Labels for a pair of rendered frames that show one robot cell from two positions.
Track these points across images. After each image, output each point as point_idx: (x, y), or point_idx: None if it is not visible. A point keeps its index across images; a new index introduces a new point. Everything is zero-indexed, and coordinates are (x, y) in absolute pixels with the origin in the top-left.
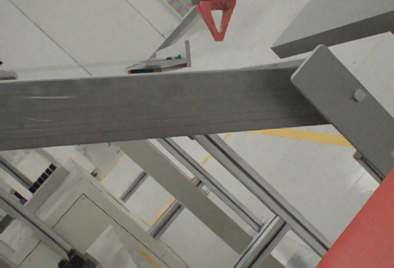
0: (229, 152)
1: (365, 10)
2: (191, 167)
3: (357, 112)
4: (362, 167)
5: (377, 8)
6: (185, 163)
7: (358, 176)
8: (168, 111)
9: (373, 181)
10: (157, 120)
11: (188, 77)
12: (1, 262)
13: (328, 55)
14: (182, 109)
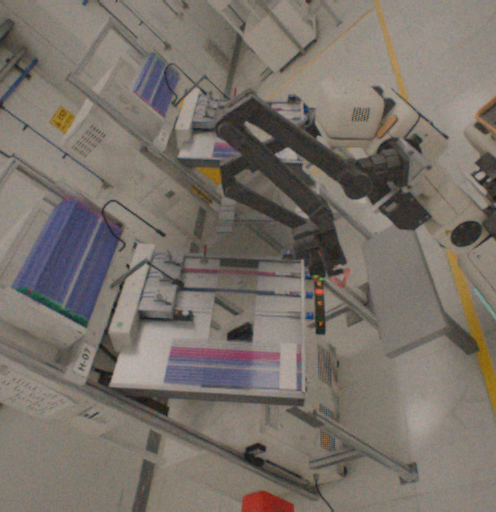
0: (326, 283)
1: (379, 301)
2: (336, 208)
3: (303, 416)
4: (431, 248)
5: (379, 309)
6: (332, 206)
7: (425, 253)
8: (255, 400)
9: (428, 265)
10: (252, 401)
11: (261, 396)
12: (222, 302)
13: (296, 408)
14: (259, 400)
